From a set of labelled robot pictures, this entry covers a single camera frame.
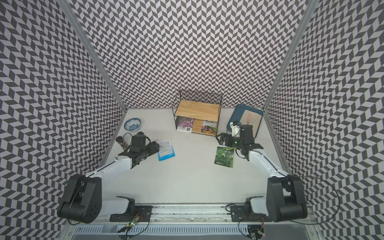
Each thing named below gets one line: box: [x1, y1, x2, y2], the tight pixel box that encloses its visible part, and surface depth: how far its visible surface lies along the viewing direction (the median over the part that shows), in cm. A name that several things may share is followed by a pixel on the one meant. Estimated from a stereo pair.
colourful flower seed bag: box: [201, 120, 217, 135], surface depth 107 cm
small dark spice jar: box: [115, 136, 127, 149], surface depth 92 cm
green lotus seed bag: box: [214, 146, 235, 168], surface depth 94 cm
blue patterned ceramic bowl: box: [124, 118, 142, 132], surface depth 107 cm
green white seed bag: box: [157, 138, 176, 162], surface depth 97 cm
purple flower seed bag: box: [175, 116, 194, 133], surface depth 107 cm
